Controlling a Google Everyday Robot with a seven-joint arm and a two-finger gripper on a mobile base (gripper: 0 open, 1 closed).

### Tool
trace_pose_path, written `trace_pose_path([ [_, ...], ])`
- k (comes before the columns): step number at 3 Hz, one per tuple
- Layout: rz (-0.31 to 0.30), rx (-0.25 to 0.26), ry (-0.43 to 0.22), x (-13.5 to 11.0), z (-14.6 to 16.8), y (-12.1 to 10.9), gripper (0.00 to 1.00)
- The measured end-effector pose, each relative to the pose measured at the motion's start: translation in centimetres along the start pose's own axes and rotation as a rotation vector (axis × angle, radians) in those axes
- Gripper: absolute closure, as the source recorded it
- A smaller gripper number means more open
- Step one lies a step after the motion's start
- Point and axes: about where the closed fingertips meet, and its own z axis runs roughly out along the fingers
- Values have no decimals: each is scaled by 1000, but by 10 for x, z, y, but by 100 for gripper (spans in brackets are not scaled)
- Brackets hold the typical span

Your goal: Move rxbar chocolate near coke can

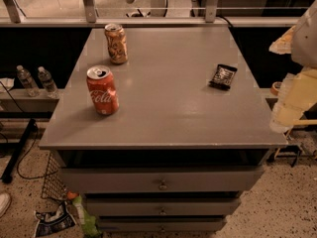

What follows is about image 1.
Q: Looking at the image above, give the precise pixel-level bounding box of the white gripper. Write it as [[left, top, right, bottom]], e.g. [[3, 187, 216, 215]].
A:
[[269, 67, 317, 133]]

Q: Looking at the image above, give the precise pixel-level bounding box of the black rxbar chocolate wrapper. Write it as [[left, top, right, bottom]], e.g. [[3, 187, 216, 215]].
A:
[[209, 64, 238, 90]]

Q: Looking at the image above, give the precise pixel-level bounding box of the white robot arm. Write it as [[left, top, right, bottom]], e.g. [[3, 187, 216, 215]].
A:
[[268, 1, 317, 133]]

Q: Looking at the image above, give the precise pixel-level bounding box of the red coke can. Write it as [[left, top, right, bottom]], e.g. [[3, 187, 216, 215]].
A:
[[86, 65, 119, 115]]

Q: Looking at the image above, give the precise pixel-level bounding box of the orange patterned soda can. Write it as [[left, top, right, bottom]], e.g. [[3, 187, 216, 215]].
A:
[[105, 24, 128, 64]]

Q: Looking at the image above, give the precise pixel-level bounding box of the roll of tan tape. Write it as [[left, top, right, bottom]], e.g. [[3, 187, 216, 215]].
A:
[[270, 81, 281, 96]]

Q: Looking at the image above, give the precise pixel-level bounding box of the top grey drawer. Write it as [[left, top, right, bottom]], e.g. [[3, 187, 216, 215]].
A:
[[61, 167, 264, 193]]

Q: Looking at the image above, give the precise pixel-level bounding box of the grey drawer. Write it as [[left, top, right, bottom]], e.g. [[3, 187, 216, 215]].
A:
[[86, 198, 241, 216], [61, 167, 264, 193], [98, 217, 226, 232]]

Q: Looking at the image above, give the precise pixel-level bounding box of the grey metal railing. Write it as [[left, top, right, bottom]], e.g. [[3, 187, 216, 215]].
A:
[[1, 0, 314, 26]]

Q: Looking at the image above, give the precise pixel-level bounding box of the middle grey drawer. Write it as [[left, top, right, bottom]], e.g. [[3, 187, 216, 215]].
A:
[[86, 198, 241, 216]]

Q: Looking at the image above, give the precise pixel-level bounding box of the bottom grey drawer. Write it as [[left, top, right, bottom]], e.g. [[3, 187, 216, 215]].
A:
[[98, 217, 226, 232]]

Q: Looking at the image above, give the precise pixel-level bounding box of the green chip bag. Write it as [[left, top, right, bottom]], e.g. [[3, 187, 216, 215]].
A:
[[72, 195, 102, 238]]

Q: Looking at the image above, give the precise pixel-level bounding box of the right clear water bottle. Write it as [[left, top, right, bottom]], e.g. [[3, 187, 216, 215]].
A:
[[38, 66, 59, 99]]

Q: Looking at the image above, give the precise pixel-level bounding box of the clear water bottle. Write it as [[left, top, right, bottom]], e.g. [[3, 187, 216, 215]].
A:
[[17, 65, 40, 97], [38, 66, 59, 99]]

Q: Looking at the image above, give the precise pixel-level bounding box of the dark crumpled snack bag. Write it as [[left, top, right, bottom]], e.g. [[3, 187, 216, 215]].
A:
[[34, 202, 76, 238]]

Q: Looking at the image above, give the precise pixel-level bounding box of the left clear water bottle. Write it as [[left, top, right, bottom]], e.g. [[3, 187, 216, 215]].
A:
[[17, 65, 40, 97]]

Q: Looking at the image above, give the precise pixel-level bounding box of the black metal leg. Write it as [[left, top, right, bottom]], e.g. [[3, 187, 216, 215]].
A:
[[1, 119, 36, 183]]

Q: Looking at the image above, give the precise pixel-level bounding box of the white shoe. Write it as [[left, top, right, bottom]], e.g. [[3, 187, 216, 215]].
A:
[[0, 192, 11, 217]]

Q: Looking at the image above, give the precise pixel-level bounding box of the yellow ladder frame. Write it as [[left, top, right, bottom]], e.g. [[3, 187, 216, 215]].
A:
[[273, 119, 317, 160]]

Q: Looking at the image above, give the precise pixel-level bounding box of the black wire mesh rack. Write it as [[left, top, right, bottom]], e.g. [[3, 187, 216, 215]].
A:
[[41, 154, 66, 201]]

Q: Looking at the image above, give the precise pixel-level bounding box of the black floor cable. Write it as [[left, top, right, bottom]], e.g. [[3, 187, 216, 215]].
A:
[[15, 124, 59, 180]]

